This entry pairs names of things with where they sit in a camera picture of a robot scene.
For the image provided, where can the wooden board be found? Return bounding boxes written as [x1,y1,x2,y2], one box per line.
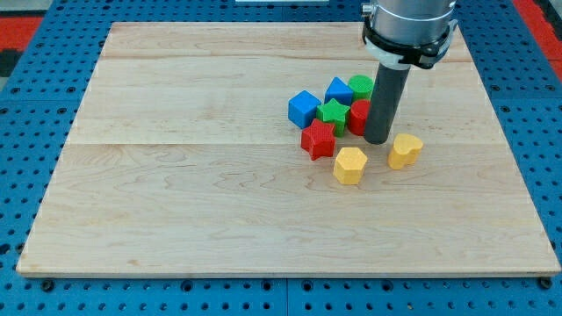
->
[17,22,560,278]

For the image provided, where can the green star block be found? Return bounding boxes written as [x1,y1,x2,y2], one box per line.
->
[316,98,350,137]

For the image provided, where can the blue triangle block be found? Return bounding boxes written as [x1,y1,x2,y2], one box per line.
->
[324,77,354,106]

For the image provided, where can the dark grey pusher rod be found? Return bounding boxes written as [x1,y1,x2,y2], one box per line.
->
[364,64,409,145]

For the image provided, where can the red star block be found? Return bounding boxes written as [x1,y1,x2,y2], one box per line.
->
[300,118,335,161]

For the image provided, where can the red cylinder block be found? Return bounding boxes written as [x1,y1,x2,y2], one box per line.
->
[347,99,371,136]

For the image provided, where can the yellow hexagon block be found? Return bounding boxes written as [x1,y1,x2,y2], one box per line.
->
[333,147,368,185]

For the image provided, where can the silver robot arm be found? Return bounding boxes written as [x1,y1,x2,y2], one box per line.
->
[361,0,458,71]

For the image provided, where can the yellow heart block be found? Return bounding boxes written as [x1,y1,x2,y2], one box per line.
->
[387,133,424,170]

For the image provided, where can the blue cube block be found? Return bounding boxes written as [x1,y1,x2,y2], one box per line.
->
[287,90,321,129]

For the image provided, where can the green cylinder block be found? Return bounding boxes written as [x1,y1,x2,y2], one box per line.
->
[348,75,374,102]

